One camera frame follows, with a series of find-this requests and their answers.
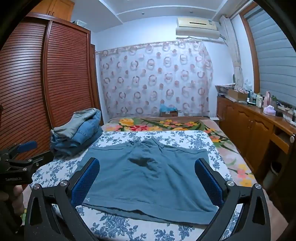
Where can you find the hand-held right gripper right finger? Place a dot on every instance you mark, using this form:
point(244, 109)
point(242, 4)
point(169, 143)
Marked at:
point(209, 183)

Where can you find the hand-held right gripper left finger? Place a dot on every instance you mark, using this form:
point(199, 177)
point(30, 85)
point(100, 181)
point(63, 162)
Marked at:
point(85, 183)

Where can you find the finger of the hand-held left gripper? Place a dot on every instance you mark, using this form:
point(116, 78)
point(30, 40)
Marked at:
point(29, 146)
point(41, 158)

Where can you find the teal pants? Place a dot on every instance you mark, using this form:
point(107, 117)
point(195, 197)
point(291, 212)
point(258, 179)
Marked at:
point(148, 176)

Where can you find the person's left forearm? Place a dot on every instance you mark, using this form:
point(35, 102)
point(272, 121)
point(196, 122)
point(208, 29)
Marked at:
point(7, 215)

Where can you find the grey folded pants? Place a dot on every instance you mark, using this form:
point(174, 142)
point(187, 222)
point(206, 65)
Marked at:
point(69, 126)

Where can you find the person's left hand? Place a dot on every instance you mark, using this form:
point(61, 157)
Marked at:
point(17, 199)

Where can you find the blue folded jeans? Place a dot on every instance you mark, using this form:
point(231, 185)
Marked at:
point(78, 141)

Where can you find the blue floral bedsheet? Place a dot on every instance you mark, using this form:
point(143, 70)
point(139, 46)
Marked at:
point(111, 136)

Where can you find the wooden cabinet counter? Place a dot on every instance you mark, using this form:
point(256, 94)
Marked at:
point(245, 129)

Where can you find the grey waste bin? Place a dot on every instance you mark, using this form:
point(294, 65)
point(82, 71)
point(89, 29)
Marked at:
point(274, 173)

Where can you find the flower-print blanket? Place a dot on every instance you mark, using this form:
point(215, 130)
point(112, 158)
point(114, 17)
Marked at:
point(161, 122)

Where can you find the wooden louvered wardrobe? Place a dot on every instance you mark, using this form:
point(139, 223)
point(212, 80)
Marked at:
point(64, 69)

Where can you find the blue plastic bag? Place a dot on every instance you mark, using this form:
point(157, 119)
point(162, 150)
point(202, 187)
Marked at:
point(167, 107)

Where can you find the pink tissue box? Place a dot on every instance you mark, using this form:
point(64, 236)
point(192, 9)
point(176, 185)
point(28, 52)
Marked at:
point(269, 110)

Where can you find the white bottle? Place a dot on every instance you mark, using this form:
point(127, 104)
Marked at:
point(259, 102)

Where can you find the small black box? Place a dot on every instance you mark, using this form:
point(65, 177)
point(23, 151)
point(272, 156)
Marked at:
point(279, 114)

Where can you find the pink bottle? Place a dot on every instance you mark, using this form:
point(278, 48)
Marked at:
point(268, 98)

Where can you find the white power strip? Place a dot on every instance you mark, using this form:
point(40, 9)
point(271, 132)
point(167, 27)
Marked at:
point(284, 106)
point(291, 118)

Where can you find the circle-patterned sheer curtain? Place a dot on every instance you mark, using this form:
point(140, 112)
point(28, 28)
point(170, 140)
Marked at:
point(150, 81)

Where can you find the beige tied side curtain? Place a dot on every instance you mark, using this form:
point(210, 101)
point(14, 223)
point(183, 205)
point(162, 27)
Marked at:
point(234, 58)

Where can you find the wooden overhead cabinet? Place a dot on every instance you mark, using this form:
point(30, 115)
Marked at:
point(53, 9)

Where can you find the grey window blind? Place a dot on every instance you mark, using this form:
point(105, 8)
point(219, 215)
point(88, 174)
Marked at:
point(272, 58)

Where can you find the wooden window frame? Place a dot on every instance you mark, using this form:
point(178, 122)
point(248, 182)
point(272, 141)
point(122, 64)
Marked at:
point(251, 51)

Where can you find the wall air conditioner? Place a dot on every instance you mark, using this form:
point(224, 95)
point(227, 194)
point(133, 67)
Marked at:
point(196, 32)

